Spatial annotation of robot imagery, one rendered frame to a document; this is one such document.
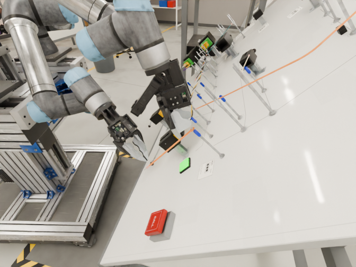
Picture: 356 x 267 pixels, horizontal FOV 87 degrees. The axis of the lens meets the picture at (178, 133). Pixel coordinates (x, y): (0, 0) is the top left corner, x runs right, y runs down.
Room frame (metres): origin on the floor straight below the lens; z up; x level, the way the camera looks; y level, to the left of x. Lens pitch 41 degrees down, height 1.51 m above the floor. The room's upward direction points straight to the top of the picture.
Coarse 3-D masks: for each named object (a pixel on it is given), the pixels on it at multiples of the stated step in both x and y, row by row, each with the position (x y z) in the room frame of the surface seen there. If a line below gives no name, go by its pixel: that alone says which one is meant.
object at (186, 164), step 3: (186, 159) 0.36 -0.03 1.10; (189, 159) 0.36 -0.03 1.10; (183, 162) 0.36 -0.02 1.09; (186, 162) 0.35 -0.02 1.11; (189, 162) 0.35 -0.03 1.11; (180, 165) 0.35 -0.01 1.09; (183, 165) 0.35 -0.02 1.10; (186, 165) 0.34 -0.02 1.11; (189, 165) 0.34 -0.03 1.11; (180, 168) 0.34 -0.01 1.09; (183, 168) 0.33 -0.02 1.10; (186, 168) 0.33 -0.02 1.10; (180, 171) 0.33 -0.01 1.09; (183, 171) 0.33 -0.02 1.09
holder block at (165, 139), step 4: (168, 132) 0.43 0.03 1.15; (172, 132) 0.42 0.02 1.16; (164, 136) 0.43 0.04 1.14; (168, 136) 0.41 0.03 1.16; (172, 136) 0.40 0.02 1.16; (160, 140) 0.43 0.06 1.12; (164, 140) 0.40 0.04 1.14; (168, 140) 0.40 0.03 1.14; (172, 140) 0.40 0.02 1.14; (176, 140) 0.40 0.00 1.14; (160, 144) 0.40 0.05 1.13; (164, 144) 0.40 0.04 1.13; (168, 144) 0.40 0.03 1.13; (172, 144) 0.40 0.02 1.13; (176, 144) 0.40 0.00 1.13; (164, 148) 0.40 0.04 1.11; (172, 148) 0.40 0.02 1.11; (168, 152) 0.40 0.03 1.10
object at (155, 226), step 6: (162, 210) 0.20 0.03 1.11; (150, 216) 0.21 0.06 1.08; (156, 216) 0.20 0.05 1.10; (162, 216) 0.19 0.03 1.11; (150, 222) 0.19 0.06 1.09; (156, 222) 0.18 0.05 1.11; (162, 222) 0.18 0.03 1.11; (150, 228) 0.17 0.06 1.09; (156, 228) 0.17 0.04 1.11; (162, 228) 0.17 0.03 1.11; (150, 234) 0.16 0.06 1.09; (156, 234) 0.16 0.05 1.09
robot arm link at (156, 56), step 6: (162, 42) 0.45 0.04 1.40; (150, 48) 0.43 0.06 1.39; (156, 48) 0.44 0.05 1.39; (162, 48) 0.44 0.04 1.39; (138, 54) 0.44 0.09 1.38; (144, 54) 0.43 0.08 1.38; (150, 54) 0.43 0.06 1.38; (156, 54) 0.43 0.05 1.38; (162, 54) 0.44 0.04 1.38; (168, 54) 0.46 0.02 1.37; (144, 60) 0.43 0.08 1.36; (150, 60) 0.43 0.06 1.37; (156, 60) 0.43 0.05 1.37; (162, 60) 0.43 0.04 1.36; (168, 60) 0.46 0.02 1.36; (144, 66) 0.43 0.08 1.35; (150, 66) 0.42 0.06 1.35; (156, 66) 0.43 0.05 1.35
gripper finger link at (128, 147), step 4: (124, 144) 0.42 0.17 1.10; (128, 144) 0.43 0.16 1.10; (124, 148) 0.42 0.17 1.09; (128, 148) 0.42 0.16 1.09; (132, 148) 0.43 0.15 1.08; (128, 152) 0.41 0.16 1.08; (132, 152) 0.41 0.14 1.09; (136, 152) 0.42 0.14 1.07; (132, 156) 0.41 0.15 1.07; (136, 156) 0.40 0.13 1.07; (140, 156) 0.41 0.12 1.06; (140, 160) 0.40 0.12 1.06; (144, 160) 0.40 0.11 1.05
